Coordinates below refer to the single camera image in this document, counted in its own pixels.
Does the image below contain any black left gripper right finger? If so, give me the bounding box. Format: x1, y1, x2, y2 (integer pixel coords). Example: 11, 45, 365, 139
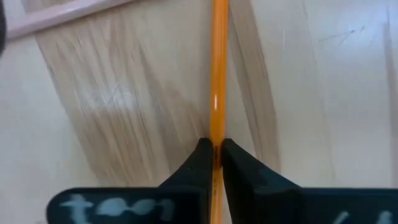
221, 138, 398, 224

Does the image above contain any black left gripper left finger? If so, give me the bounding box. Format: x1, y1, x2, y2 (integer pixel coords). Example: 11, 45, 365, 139
45, 138, 215, 224

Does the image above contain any orange pencil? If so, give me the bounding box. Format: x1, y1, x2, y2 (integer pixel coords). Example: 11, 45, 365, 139
208, 0, 230, 224

